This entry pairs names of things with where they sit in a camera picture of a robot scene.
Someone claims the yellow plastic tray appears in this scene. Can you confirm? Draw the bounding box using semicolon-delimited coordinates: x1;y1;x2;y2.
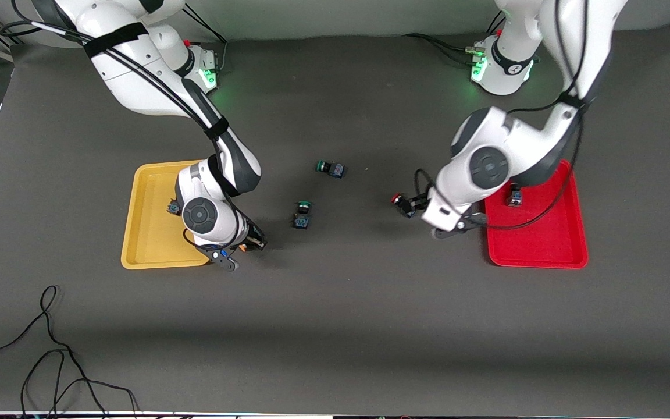
121;161;219;270

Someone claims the red plastic tray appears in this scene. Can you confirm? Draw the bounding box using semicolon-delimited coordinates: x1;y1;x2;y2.
484;160;589;269

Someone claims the dark grey table mat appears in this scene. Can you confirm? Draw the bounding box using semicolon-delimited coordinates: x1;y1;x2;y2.
0;20;670;415

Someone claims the green push button switch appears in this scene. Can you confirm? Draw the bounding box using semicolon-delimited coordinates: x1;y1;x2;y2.
293;201;313;230
316;160;347;179

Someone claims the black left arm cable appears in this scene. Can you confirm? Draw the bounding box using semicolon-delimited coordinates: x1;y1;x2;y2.
415;0;590;231

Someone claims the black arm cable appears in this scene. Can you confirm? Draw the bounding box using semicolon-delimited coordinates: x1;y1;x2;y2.
415;0;590;231
0;0;254;257

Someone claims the black base power cable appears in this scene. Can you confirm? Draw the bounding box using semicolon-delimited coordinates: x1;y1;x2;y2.
183;5;228;73
402;33;478;62

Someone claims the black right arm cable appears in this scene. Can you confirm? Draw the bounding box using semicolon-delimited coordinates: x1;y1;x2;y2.
0;0;254;257

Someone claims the thin black loose cable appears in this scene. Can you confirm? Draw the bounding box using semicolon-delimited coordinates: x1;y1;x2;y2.
0;285;106;419
20;349;139;419

